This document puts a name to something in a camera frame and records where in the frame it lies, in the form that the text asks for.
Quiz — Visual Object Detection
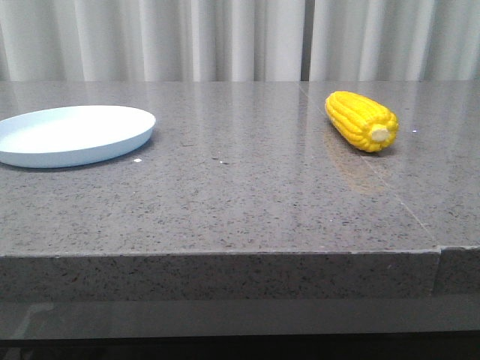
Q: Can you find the yellow corn cob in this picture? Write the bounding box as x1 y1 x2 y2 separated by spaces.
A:
325 91 399 153

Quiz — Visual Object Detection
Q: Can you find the light blue round plate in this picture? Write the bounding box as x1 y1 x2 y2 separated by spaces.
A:
1 105 156 168

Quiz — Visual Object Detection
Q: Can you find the white pleated curtain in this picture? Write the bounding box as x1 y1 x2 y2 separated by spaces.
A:
1 1 479 82

